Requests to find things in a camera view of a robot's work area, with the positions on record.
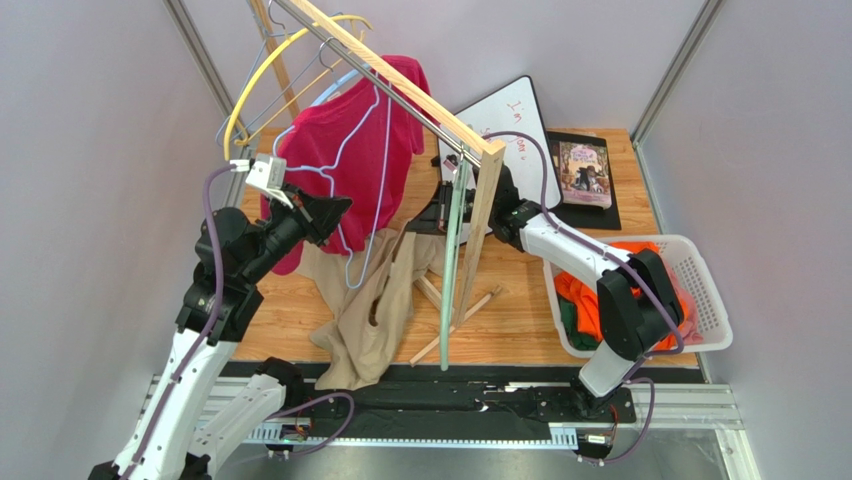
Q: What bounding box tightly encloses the illustrated paperback book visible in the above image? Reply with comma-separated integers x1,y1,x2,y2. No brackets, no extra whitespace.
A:
557,141,613,210

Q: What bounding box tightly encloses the white whiteboard black frame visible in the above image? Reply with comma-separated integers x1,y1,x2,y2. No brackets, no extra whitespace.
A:
455,75,563,209

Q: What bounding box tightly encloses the white plastic basket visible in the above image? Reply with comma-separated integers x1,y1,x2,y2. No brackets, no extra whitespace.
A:
542,233,735,360

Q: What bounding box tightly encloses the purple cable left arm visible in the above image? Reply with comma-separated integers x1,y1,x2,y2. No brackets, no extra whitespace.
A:
116,164,357,480

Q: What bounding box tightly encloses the metal hanging rod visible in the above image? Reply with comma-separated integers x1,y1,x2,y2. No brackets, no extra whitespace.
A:
277,1,504,168

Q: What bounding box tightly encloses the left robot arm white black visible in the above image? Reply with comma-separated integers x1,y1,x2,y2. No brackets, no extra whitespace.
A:
89,185,353,479

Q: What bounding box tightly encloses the wooden clothes rack frame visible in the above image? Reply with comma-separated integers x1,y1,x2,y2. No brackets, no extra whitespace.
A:
242,0,507,367

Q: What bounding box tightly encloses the yellow hanger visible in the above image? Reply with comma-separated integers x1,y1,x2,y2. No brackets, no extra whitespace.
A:
222,14,374,162

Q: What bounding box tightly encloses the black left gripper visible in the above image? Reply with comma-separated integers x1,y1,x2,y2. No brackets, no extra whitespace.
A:
239,181,352,285

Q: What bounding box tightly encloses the mint green hanger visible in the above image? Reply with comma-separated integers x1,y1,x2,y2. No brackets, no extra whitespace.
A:
439,154,473,371

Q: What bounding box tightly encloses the light blue wire hanger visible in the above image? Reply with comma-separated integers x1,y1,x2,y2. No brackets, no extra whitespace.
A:
193,1,351,153

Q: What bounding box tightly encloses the magenta t-shirt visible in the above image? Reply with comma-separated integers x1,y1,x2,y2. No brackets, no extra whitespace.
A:
275,78,424,257

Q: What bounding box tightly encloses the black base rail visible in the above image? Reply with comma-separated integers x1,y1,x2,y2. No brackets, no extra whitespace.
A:
271,364,640,450

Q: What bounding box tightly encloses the dusty pink t-shirt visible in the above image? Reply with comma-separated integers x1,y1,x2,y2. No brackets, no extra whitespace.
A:
666,266,703,345

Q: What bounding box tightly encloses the orange t-shirt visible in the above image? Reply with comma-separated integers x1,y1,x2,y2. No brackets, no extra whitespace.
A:
553,240,690,352

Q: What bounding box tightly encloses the beige t-shirt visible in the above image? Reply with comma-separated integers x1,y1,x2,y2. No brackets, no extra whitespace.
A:
296,228,445,390

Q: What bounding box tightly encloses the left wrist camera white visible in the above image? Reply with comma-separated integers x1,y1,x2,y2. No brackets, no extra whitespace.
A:
228,154,293,209

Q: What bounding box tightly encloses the lavender wire hanger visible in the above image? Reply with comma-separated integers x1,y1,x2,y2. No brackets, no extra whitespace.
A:
273,82,393,288

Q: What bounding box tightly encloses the green t-shirt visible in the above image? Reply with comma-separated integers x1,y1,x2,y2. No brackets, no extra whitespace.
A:
558,297,599,351

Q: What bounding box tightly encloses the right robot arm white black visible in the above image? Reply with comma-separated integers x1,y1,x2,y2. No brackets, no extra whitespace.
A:
488,167,686,398

